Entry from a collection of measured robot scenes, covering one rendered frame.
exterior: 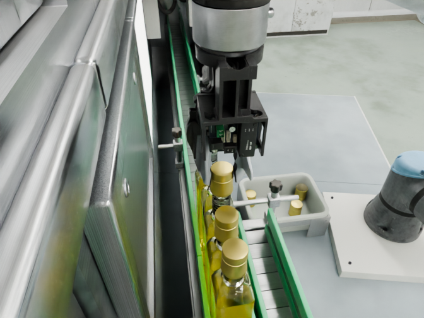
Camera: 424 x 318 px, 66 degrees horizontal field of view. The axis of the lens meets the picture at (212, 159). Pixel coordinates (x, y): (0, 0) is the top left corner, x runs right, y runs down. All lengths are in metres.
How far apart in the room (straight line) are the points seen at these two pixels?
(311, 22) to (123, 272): 4.48
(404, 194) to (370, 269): 0.20
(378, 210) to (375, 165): 0.33
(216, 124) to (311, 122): 1.12
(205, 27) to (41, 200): 0.21
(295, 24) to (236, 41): 4.30
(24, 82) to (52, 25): 0.09
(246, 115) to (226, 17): 0.10
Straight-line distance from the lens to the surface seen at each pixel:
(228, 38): 0.32
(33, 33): 0.29
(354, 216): 1.05
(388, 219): 1.00
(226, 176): 0.47
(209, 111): 0.36
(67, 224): 0.20
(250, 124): 0.36
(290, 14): 4.55
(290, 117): 1.46
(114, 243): 0.32
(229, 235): 0.48
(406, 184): 0.92
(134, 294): 0.39
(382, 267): 0.97
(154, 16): 1.52
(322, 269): 0.94
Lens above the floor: 1.52
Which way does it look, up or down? 40 degrees down
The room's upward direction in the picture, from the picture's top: straight up
